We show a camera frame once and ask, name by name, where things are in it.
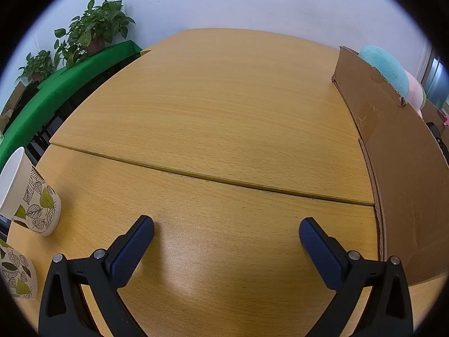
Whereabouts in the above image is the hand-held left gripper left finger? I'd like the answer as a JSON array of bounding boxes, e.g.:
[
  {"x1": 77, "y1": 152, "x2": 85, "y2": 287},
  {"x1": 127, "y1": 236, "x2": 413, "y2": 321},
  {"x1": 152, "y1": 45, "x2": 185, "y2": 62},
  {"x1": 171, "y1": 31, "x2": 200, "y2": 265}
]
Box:
[{"x1": 38, "y1": 215, "x2": 155, "y2": 337}]

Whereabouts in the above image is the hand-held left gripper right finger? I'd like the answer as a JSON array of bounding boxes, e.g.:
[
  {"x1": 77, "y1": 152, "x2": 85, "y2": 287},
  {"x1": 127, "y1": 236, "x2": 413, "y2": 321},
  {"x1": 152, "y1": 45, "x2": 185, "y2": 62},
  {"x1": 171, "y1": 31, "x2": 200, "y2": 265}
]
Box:
[{"x1": 298, "y1": 218, "x2": 414, "y2": 337}]

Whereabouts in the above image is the brown cardboard box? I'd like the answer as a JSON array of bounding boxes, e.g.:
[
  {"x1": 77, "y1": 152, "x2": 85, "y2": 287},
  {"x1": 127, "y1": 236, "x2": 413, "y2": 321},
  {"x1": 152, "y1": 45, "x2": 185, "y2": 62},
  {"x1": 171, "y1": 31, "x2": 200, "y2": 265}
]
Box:
[{"x1": 331, "y1": 45, "x2": 449, "y2": 286}]

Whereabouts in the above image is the wooden desktop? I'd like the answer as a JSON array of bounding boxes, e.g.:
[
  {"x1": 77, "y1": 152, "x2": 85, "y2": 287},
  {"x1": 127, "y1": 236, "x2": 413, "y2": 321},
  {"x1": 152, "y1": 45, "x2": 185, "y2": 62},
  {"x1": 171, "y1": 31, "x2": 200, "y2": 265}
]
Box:
[{"x1": 7, "y1": 28, "x2": 444, "y2": 337}]

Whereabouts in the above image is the leaf print paper cup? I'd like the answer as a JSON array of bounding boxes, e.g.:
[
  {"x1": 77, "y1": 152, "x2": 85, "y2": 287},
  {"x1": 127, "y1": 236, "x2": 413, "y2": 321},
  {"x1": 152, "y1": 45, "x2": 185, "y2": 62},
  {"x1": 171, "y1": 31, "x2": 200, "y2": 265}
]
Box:
[
  {"x1": 0, "y1": 239, "x2": 37, "y2": 300},
  {"x1": 0, "y1": 146, "x2": 62, "y2": 237}
]

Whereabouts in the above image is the green table cloth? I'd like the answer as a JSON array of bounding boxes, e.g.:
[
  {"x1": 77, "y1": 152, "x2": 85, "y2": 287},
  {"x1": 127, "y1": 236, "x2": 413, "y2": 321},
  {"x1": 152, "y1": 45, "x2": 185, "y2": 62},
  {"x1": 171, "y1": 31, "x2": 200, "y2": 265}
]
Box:
[{"x1": 0, "y1": 40, "x2": 144, "y2": 172}]

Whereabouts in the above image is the pale pink plush toy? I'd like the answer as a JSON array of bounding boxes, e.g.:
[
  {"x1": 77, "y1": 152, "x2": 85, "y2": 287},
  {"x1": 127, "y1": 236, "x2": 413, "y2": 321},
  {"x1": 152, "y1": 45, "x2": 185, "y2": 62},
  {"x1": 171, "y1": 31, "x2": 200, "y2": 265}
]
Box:
[{"x1": 405, "y1": 70, "x2": 427, "y2": 110}]

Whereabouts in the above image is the small cardboard box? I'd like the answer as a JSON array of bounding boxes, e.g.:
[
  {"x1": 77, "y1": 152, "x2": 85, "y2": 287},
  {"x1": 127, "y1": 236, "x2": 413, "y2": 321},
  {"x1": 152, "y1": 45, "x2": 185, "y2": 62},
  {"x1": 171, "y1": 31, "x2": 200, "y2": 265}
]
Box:
[{"x1": 0, "y1": 82, "x2": 27, "y2": 134}]

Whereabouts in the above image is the teal plush toy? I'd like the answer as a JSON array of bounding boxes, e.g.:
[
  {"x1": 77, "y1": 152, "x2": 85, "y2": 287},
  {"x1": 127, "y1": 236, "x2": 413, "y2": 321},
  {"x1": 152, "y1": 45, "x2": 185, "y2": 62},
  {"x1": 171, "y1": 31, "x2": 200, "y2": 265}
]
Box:
[{"x1": 358, "y1": 45, "x2": 410, "y2": 98}]

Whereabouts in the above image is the small potted green plant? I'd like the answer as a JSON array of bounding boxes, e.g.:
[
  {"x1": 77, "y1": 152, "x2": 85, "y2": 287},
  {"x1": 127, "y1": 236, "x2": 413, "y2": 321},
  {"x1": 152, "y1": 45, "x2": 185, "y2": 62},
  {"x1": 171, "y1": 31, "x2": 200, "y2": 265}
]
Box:
[{"x1": 16, "y1": 50, "x2": 57, "y2": 83}]

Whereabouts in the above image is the large potted green plant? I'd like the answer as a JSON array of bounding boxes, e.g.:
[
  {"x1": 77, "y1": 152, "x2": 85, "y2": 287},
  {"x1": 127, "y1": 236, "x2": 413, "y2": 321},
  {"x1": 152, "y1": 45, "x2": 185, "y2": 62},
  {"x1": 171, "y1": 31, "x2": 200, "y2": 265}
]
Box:
[{"x1": 54, "y1": 0, "x2": 136, "y2": 69}]

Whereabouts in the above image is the black strap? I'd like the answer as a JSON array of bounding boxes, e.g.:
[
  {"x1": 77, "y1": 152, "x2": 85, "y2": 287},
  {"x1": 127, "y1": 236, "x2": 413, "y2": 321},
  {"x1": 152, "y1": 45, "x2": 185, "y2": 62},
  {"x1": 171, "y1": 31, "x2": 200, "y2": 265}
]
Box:
[{"x1": 425, "y1": 122, "x2": 449, "y2": 162}]

